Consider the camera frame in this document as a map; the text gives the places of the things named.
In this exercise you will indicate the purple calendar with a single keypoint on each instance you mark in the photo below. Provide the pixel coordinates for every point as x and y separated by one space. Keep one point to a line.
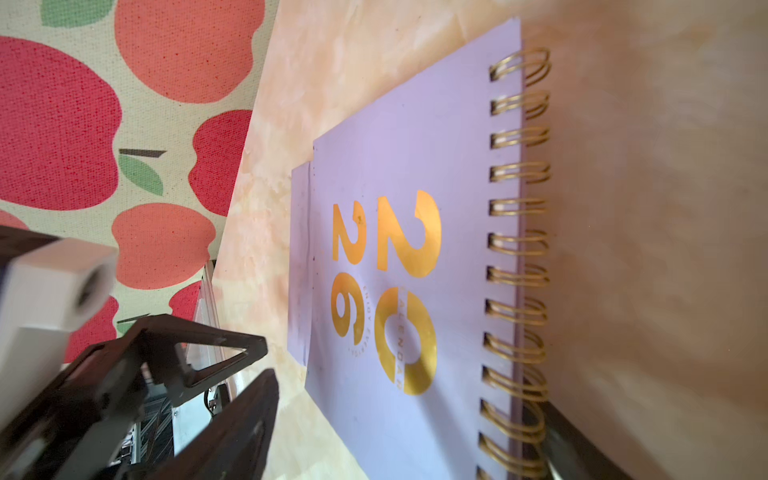
413 265

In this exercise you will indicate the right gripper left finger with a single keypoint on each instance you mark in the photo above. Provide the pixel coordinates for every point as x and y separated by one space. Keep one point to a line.
235 444

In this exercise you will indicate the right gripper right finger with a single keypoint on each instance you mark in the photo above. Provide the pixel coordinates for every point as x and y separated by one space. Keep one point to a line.
568 453

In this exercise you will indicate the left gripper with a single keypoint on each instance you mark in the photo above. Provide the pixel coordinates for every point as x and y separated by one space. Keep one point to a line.
74 427

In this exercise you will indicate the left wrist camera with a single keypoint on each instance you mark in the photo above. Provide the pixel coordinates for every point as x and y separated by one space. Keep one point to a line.
46 295

